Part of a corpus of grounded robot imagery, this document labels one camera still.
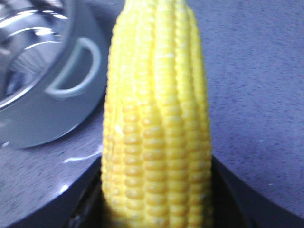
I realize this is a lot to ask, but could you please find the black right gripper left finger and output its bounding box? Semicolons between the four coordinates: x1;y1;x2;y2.
0;155;100;228

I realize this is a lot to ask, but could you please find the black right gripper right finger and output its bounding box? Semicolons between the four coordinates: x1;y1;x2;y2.
212;156;304;228

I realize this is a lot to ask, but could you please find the yellow corn cob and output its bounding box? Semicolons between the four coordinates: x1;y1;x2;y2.
101;0;213;228

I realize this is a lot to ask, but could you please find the pale green electric pot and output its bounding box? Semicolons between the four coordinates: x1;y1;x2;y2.
0;0;108;148

